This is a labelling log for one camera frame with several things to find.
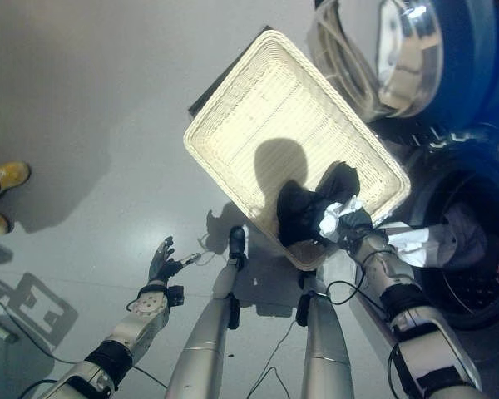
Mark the black garment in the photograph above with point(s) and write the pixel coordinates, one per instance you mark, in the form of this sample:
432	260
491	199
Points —
301	208

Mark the washing machine door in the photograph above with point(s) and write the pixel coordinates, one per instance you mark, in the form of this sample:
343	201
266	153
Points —
411	54

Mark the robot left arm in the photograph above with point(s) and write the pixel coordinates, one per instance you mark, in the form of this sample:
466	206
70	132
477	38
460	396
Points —
137	324

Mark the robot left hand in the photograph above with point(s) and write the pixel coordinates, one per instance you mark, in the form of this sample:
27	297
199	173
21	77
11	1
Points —
161	266

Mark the white wicker laundry basket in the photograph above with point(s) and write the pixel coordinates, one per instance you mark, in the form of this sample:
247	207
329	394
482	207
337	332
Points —
270	124

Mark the grey white garment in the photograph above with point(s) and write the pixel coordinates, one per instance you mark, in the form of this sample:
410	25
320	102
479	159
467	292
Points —
432	245

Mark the blue washing machine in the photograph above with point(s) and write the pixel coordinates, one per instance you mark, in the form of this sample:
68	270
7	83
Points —
482	166

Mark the square floor marker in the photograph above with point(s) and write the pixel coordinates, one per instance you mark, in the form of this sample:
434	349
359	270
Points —
39	305

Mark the robot right leg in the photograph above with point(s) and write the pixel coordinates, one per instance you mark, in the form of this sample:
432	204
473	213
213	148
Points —
326	345

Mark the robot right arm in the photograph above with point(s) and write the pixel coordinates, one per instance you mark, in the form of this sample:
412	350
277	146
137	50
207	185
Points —
403	299

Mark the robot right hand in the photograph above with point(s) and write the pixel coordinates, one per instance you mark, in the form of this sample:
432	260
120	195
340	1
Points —
357	220

